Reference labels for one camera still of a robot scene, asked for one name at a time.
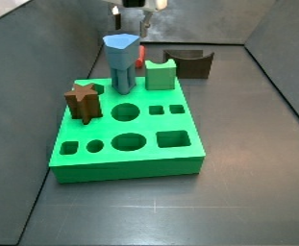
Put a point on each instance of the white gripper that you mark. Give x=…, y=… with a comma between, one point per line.
x=149, y=6

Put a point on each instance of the red square-circle forked block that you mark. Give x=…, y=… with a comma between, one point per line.
x=142, y=56

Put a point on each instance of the black curved regrasp fixture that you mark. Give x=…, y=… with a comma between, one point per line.
x=193, y=64

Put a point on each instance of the blue hexagon-top peg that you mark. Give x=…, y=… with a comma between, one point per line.
x=122, y=52

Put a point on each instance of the green curved-top block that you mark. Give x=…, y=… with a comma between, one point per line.
x=161, y=75

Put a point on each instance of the brown star peg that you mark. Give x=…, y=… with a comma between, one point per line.
x=83, y=102

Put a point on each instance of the green shape-sorting base block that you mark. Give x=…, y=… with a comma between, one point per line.
x=143, y=138

